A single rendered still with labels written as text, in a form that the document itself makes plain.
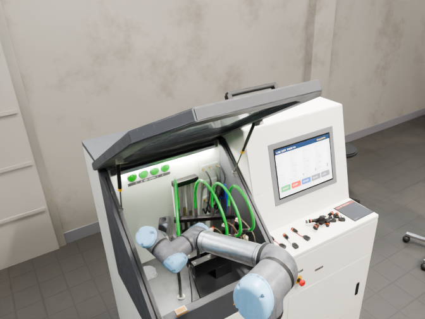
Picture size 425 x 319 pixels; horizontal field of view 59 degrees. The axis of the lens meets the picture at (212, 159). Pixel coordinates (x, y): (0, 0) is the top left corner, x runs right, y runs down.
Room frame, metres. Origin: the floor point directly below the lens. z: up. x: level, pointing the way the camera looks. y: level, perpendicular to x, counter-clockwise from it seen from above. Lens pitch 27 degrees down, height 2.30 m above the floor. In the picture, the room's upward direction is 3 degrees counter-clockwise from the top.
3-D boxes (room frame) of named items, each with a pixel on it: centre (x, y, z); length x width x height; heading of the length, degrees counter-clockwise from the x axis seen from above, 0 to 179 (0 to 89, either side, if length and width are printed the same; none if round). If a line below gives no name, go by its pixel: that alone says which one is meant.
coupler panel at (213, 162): (1.85, 0.01, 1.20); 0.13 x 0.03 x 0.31; 119
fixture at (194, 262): (1.56, -0.01, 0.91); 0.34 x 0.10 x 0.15; 119
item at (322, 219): (1.74, -0.62, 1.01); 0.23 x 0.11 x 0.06; 119
